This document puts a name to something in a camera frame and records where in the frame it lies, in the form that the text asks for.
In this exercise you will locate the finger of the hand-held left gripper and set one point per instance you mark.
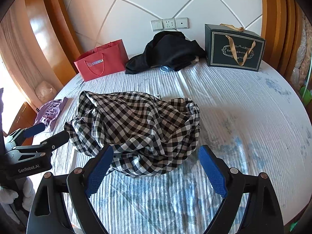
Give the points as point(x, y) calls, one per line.
point(59, 139)
point(35, 129)

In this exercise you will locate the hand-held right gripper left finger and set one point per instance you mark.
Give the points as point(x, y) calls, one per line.
point(97, 173)

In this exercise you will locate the wooden cabinet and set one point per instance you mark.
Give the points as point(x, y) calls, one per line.
point(23, 117)

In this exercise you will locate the white wall outlet panel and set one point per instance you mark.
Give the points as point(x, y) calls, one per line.
point(182, 23)

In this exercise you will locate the wooden headboard panel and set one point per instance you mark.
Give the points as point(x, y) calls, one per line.
point(53, 29)
point(277, 17)

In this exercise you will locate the black clothing pile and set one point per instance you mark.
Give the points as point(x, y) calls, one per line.
point(168, 51)

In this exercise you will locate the person's left hand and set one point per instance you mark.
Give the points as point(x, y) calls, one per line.
point(29, 192)

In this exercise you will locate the clear plastic wrapped object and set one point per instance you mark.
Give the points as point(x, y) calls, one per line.
point(46, 91)

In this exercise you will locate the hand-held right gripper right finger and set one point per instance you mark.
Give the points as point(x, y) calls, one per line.
point(214, 173)

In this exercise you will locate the dark green gift box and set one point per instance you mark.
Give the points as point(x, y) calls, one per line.
point(219, 51)

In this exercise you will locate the purple printed t-shirt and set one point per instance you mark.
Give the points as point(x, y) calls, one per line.
point(51, 112)

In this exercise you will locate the sheer curtain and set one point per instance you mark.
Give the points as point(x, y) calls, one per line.
point(14, 53)

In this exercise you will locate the bed with striped sheet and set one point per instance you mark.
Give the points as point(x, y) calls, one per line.
point(231, 102)

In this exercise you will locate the red paper shopping bag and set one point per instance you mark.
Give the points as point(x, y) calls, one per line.
point(104, 63)

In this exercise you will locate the white padded headboard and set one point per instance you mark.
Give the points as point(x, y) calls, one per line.
point(146, 0)

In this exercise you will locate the white wall switch panel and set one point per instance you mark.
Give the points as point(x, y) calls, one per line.
point(157, 25)

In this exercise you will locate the white wall socket panel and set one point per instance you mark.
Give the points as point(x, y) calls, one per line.
point(169, 24)

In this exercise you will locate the black white checkered pants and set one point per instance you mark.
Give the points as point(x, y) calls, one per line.
point(136, 126)

